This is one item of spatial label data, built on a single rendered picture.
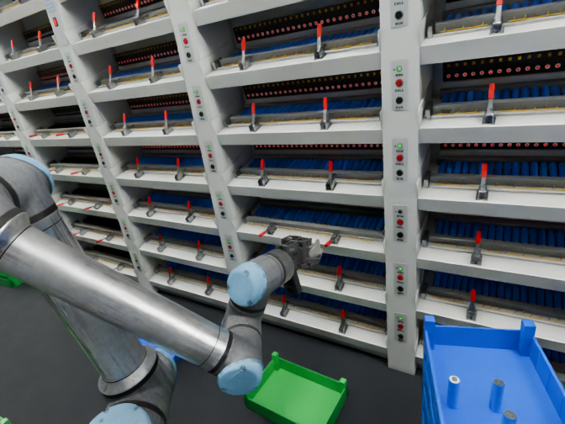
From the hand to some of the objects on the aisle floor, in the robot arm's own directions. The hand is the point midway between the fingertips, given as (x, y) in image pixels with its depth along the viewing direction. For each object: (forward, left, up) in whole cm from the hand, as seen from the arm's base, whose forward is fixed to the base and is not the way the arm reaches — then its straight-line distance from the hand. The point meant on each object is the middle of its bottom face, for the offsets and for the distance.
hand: (314, 251), depth 110 cm
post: (+50, +104, -63) cm, 131 cm away
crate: (-11, +5, -54) cm, 56 cm away
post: (+34, +36, -57) cm, 75 cm away
